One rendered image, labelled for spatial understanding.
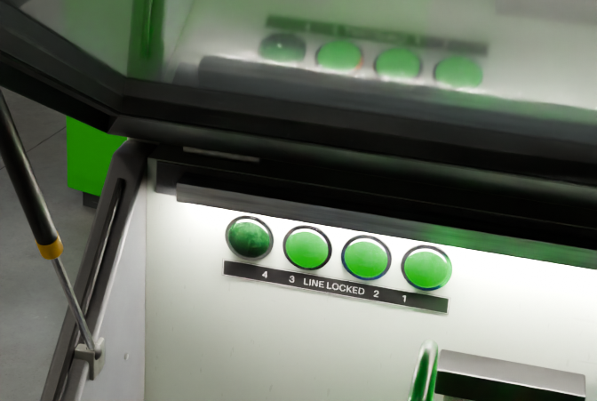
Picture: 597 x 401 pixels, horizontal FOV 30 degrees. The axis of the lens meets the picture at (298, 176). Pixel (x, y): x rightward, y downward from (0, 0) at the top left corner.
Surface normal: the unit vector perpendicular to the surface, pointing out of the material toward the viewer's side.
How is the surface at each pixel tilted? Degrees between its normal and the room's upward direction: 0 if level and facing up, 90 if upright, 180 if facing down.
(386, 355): 90
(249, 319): 90
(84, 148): 90
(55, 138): 0
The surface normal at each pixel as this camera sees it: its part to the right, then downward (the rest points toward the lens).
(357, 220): -0.22, 0.40
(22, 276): 0.07, -0.90
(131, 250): 0.97, 0.15
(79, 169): -0.43, 0.36
